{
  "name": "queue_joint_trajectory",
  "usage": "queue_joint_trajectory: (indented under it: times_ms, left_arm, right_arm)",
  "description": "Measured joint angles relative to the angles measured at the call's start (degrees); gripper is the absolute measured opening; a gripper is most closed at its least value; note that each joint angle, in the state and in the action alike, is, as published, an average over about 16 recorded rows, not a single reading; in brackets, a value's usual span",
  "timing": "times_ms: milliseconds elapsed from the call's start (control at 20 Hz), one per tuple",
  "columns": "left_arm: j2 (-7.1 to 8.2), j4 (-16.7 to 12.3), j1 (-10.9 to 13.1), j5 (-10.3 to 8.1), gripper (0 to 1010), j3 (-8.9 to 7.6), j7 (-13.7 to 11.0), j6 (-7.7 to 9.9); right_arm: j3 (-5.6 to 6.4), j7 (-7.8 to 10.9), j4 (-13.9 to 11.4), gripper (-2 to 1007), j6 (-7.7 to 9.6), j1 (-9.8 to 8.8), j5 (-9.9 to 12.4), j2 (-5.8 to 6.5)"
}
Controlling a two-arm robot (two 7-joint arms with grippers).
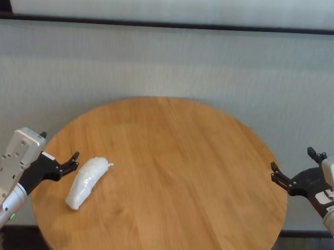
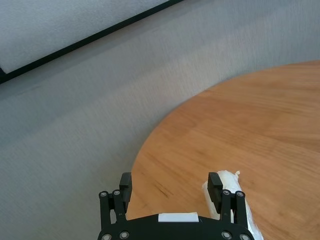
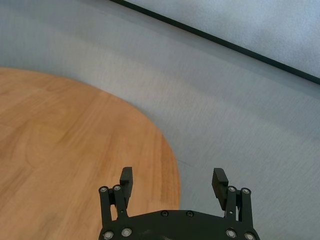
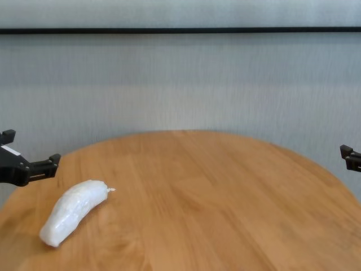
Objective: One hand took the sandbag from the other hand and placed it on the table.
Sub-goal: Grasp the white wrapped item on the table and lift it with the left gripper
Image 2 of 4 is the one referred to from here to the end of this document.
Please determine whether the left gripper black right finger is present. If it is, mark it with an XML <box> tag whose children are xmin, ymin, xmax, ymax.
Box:
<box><xmin>207</xmin><ymin>171</ymin><xmax>248</xmax><ymax>227</ymax></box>

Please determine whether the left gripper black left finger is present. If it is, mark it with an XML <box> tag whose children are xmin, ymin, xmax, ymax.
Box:
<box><xmin>98</xmin><ymin>172</ymin><xmax>133</xmax><ymax>226</ymax></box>

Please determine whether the white plastic-wrapped sandbag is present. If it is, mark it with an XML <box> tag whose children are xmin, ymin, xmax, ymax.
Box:
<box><xmin>201</xmin><ymin>169</ymin><xmax>266</xmax><ymax>240</ymax></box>

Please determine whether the black wall rail strip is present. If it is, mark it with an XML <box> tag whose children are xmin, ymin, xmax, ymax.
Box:
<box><xmin>0</xmin><ymin>0</ymin><xmax>187</xmax><ymax>85</ymax></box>

